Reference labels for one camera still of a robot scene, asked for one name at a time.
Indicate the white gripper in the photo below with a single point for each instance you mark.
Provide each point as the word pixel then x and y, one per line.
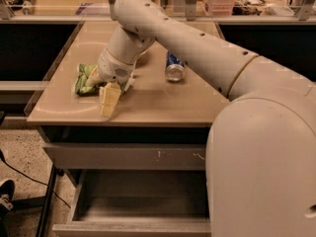
pixel 114 68

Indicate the green jalapeno chip bag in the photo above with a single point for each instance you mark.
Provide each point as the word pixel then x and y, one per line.
pixel 84 72

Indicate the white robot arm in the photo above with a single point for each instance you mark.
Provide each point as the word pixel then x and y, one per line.
pixel 260 160

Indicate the grey drawer cabinet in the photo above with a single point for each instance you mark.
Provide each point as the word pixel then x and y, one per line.
pixel 156 126

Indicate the open middle drawer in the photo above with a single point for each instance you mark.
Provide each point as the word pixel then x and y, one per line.
pixel 125 203

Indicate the blue pepsi soda can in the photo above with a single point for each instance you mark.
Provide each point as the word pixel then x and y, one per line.
pixel 175 68

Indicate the black sneaker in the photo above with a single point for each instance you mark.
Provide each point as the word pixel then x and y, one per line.
pixel 7 188

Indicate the black metal stand leg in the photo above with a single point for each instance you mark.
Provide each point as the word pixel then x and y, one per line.
pixel 46 203

